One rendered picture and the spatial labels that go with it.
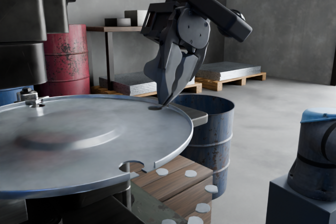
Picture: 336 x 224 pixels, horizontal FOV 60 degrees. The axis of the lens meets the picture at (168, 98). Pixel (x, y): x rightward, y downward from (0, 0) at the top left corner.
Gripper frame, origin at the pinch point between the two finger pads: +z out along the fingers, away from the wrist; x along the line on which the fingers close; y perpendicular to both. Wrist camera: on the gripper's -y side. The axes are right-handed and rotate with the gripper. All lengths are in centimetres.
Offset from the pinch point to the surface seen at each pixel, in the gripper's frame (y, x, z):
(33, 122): 4.5, 16.1, 8.2
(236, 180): 53, -129, 27
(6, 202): -6.1, 20.5, 13.5
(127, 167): -4.0, 7.0, 10.0
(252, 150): 70, -169, 9
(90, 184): -12.6, 17.7, 9.1
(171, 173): 41, -55, 23
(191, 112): -4.3, -1.2, 1.1
